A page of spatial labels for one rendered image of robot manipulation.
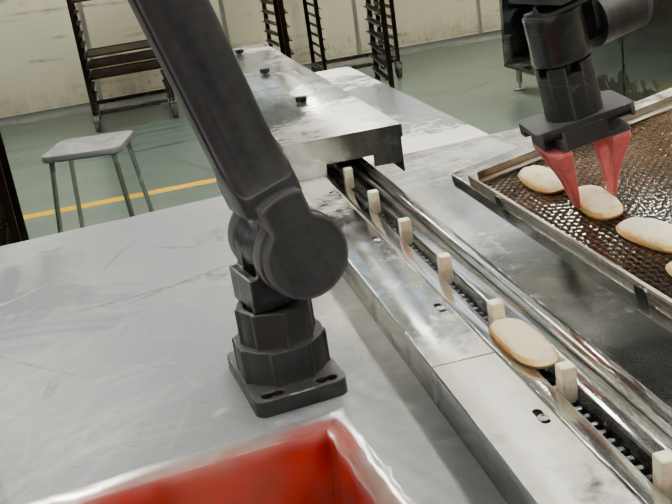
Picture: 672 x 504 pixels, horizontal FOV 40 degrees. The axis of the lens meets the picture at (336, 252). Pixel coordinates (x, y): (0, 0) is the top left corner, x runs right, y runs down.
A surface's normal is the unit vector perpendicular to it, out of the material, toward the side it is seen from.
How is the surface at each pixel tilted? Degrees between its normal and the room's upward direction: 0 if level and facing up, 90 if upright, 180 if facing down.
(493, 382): 0
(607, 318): 0
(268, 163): 78
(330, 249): 90
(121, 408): 0
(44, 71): 90
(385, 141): 90
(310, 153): 90
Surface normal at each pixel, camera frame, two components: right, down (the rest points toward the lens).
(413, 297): -0.14, -0.93
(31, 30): 0.23, 0.30
